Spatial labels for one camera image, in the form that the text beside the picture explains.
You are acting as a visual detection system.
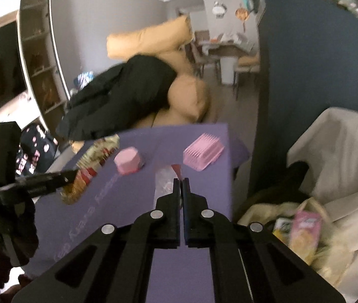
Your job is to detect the hanging lantern decoration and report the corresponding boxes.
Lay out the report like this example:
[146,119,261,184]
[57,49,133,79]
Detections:
[234,5,249,32]

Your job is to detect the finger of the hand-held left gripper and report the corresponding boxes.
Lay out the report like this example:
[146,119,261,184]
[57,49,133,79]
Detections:
[16,169,79,199]

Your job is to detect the white low cabinet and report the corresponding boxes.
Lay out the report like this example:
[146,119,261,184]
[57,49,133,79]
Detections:
[0,90,39,139]

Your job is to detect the yellow plastic bag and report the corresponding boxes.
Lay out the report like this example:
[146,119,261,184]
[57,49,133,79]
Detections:
[237,196,352,288]

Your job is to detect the pink white cartoon snack packet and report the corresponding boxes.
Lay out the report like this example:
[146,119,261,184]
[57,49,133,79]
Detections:
[288,210,322,266]

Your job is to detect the cream printed snack packet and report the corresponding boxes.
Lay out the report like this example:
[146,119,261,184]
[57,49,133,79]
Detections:
[76,134,121,169]

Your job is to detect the blue partition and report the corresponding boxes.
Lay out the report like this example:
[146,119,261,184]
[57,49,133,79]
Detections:
[249,0,358,193]

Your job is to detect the black jacket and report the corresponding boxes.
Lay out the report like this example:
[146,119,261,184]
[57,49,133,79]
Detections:
[56,54,178,141]

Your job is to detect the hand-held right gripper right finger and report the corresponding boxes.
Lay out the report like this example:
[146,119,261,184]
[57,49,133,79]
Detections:
[182,178,346,303]

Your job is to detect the clear plastic wrapper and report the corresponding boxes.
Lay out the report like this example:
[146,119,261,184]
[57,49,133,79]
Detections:
[154,163,183,209]

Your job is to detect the white shelf unit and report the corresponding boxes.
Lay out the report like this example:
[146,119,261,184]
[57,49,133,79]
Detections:
[18,0,70,127]

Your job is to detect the yellow cushions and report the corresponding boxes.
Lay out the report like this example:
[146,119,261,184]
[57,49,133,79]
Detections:
[72,47,211,154]

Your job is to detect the dark bag with pink prints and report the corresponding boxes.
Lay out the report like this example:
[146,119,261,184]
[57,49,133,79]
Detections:
[16,123,59,177]

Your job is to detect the purple mat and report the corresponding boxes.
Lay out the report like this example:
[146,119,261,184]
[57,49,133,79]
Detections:
[24,123,252,303]

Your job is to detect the rounded yellow cushion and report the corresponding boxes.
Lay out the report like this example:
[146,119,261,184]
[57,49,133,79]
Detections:
[167,74,209,122]

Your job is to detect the panda wall clock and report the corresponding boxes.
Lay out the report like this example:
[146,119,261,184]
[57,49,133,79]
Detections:
[212,1,227,16]

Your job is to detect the pink octagonal container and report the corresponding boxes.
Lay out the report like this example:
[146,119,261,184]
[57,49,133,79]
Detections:
[114,147,145,175]

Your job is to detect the white green packet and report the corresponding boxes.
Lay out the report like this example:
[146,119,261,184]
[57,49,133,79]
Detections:
[272,217,293,237]

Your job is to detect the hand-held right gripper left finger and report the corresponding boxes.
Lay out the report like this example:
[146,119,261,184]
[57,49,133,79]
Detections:
[11,178,181,303]

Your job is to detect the dining chair with yellow cushion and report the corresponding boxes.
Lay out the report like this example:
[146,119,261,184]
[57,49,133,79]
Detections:
[233,54,260,100]

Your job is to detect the pink plastic basket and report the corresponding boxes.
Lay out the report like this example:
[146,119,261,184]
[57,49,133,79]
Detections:
[183,133,225,172]

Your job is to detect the white cloth cover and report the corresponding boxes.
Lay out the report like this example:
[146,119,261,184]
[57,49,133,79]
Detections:
[286,107,358,295]

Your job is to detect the colourful shiny bag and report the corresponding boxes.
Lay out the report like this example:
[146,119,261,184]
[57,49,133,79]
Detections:
[73,71,96,87]

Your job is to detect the dining table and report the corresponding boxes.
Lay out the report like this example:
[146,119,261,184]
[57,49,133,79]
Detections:
[195,32,258,84]

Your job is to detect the grey dining chair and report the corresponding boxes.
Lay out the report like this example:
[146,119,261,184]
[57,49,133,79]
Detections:
[190,42,220,79]

